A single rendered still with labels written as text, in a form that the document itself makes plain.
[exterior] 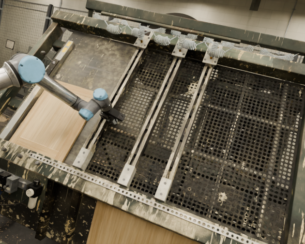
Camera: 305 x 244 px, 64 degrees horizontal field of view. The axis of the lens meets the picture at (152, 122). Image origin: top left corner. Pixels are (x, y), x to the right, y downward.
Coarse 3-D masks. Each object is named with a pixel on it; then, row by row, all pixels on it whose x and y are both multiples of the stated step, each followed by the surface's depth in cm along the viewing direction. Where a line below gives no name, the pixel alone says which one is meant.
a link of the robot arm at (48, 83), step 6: (48, 78) 128; (36, 84) 127; (42, 84) 127; (48, 84) 129; (54, 84) 131; (60, 84) 135; (48, 90) 131; (54, 90) 132; (60, 90) 134; (66, 90) 137; (60, 96) 136; (66, 96) 137; (72, 96) 140; (66, 102) 140; (72, 102) 141; (78, 102) 143
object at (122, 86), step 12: (144, 24) 180; (144, 36) 193; (144, 48) 192; (132, 60) 187; (132, 72) 183; (120, 84) 178; (120, 96) 175; (96, 132) 161; (84, 144) 158; (96, 144) 162; (84, 156) 154; (84, 168) 155
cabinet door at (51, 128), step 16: (48, 96) 185; (80, 96) 182; (32, 112) 179; (48, 112) 178; (64, 112) 177; (32, 128) 173; (48, 128) 172; (64, 128) 171; (80, 128) 169; (32, 144) 167; (48, 144) 166; (64, 144) 165
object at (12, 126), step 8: (72, 48) 208; (64, 56) 202; (40, 88) 187; (32, 96) 183; (24, 104) 181; (32, 104) 184; (16, 112) 178; (24, 112) 179; (16, 120) 175; (8, 128) 172; (0, 136) 170; (8, 136) 171
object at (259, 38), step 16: (96, 0) 252; (128, 16) 244; (144, 16) 239; (160, 16) 235; (176, 16) 231; (208, 32) 224; (224, 32) 220; (240, 32) 216; (256, 32) 213; (272, 48) 215; (288, 48) 207; (304, 48) 204; (192, 176) 219
